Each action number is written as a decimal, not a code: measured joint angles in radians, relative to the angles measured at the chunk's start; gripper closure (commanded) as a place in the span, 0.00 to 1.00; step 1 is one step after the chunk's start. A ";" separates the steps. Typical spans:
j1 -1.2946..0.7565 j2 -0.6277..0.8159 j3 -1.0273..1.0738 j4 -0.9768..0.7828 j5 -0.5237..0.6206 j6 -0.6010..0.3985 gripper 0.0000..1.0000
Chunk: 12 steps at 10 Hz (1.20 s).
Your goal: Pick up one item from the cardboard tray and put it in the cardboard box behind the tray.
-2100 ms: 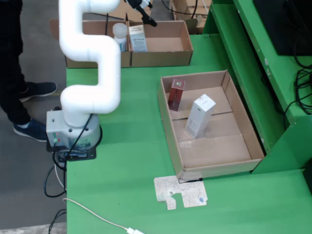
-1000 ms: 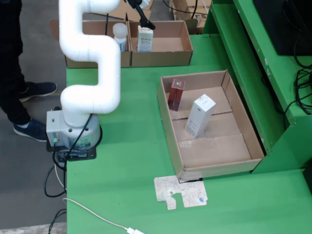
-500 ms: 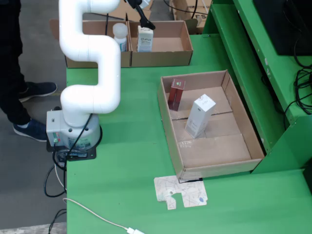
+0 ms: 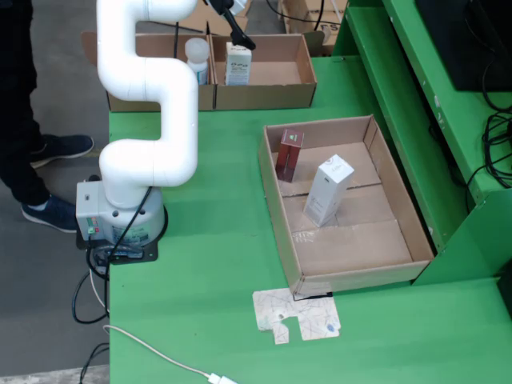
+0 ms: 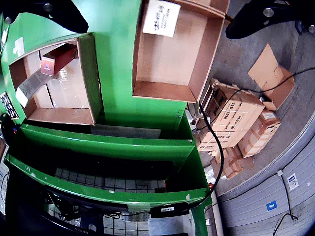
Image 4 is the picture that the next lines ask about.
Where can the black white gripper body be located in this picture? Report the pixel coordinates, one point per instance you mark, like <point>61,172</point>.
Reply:
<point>224,5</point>

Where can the large printed cardboard box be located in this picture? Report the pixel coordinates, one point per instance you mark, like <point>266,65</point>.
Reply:
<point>300,12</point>

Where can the navy sneaker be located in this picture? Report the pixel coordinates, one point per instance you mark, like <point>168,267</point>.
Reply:
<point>68,146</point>
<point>52,216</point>

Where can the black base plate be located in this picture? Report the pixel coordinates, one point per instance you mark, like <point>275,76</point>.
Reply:
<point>132,256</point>

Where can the white hand cream box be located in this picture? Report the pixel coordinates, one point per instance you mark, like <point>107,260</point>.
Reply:
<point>238,68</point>

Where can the green metal shelf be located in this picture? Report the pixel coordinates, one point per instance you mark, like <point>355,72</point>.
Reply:
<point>440,200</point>

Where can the dark red small box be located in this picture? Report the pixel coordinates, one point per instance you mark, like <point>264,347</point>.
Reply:
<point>288,160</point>

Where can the grey robot base box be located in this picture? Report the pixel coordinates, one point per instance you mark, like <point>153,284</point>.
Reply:
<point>86,208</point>

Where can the shallow cardboard tray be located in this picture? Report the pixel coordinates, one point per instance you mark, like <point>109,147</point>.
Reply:
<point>360,248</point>

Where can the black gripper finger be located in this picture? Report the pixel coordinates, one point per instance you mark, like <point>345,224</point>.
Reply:
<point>240,34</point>

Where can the white plastic bottle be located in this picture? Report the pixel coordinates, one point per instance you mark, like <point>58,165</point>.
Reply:
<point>198,52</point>

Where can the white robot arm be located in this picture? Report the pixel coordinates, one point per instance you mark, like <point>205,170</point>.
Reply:
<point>140,80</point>

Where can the flattened patterned paper carton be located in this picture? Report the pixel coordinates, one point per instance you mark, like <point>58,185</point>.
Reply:
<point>296,316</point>

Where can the tall white cosmetic box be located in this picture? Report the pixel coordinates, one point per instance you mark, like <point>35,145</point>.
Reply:
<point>328,188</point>

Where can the white plug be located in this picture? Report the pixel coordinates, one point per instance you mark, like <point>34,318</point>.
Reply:
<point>220,378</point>

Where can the divided cardboard box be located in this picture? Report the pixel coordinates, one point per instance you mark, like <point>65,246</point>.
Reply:
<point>260,96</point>

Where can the dark trousers of person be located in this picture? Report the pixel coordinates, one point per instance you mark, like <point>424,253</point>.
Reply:
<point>16,100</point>

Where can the black monitor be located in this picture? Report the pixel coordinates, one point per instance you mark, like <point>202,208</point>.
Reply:
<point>460,40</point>

